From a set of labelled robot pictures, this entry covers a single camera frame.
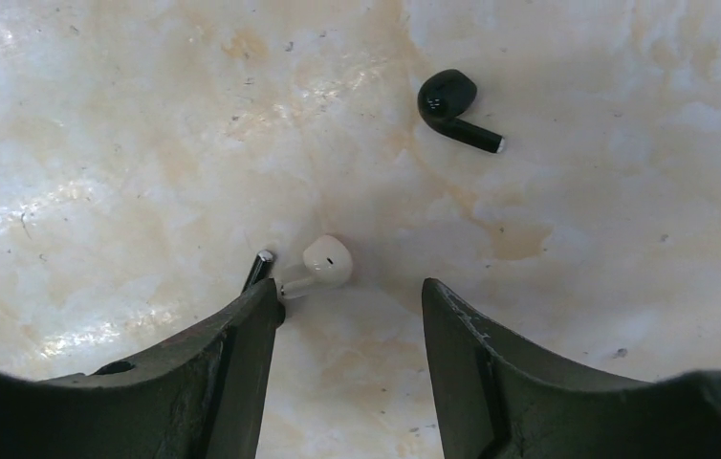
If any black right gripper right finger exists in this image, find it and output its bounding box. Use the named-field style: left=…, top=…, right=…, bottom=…
left=422, top=278, right=721, bottom=458

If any white earbud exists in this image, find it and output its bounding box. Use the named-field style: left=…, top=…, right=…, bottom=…
left=277, top=234, right=354, bottom=300

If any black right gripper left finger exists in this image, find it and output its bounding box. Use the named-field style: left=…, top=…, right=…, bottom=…
left=0, top=279, right=279, bottom=458

